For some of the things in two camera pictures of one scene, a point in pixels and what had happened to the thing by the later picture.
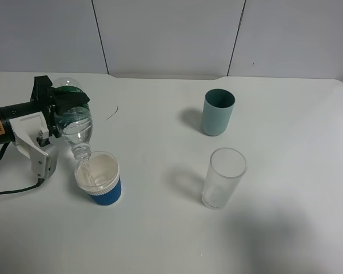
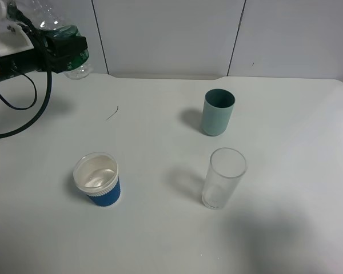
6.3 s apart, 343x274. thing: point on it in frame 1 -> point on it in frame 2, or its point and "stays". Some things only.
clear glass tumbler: [227, 168] stays
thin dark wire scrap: [113, 113] stays
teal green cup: [217, 111] stays
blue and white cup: [99, 177] stays
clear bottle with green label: [75, 125] -> [58, 17]
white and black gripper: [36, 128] -> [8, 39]
